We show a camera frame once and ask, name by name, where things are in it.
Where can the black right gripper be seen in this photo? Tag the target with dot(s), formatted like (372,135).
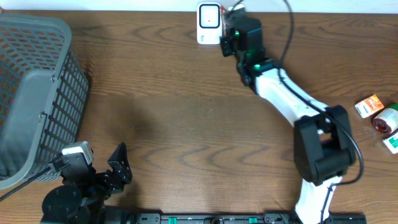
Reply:
(225,48)

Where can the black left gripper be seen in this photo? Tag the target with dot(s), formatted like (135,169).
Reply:
(120,172)

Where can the orange white small box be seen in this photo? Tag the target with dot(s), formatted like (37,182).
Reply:
(369,106)

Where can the green lid white jar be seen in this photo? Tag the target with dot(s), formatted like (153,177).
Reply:
(386,120)

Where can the white green carton box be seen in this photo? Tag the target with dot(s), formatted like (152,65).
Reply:
(392,143)

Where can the orange snack bar wrapper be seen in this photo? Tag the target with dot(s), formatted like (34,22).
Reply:
(224,12)

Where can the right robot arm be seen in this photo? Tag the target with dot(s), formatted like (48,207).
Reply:
(323,146)

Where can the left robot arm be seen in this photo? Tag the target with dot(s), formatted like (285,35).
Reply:
(82,195)

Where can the white barcode scanner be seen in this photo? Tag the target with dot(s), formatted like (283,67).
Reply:
(209,23)

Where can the grey plastic basket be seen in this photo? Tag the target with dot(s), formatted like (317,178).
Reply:
(43,95)

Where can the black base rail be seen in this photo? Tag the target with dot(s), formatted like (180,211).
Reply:
(217,218)

